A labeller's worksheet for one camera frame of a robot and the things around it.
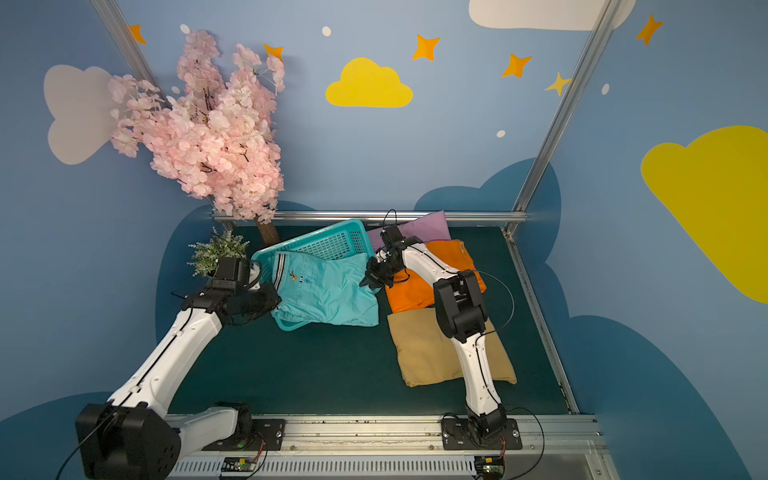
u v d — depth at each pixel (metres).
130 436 0.38
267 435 0.76
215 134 0.60
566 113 0.86
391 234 0.84
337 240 1.01
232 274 0.62
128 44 0.73
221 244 0.92
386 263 0.88
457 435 0.74
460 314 0.59
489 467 0.73
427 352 0.87
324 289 0.93
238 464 0.72
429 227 1.14
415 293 0.99
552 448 0.73
